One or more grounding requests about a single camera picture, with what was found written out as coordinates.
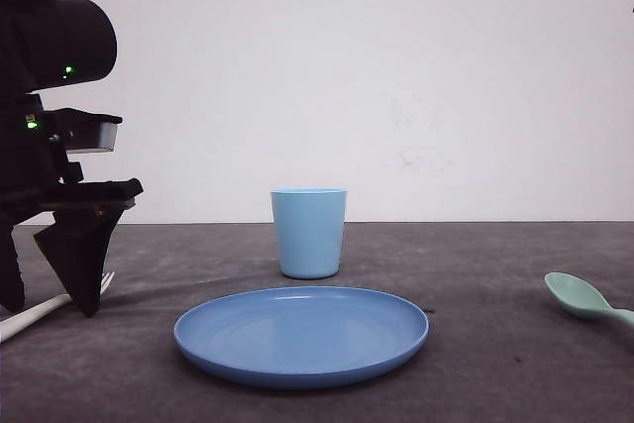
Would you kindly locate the white plastic fork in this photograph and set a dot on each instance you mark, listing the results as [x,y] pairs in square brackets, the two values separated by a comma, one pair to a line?
[17,323]

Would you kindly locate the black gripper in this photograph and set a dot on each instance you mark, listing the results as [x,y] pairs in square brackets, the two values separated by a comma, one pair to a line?
[38,176]

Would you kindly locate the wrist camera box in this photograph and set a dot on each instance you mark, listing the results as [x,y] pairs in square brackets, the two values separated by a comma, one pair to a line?
[81,132]

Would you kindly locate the mint green plastic spoon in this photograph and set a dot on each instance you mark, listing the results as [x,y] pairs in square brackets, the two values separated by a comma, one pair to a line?
[581,299]

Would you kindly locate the blue plastic plate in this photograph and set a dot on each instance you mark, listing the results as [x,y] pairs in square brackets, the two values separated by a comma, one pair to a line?
[303,337]

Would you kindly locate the light blue plastic cup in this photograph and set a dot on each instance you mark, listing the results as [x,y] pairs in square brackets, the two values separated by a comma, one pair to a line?
[309,228]

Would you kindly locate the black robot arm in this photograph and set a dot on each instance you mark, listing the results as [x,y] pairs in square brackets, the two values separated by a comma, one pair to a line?
[48,44]

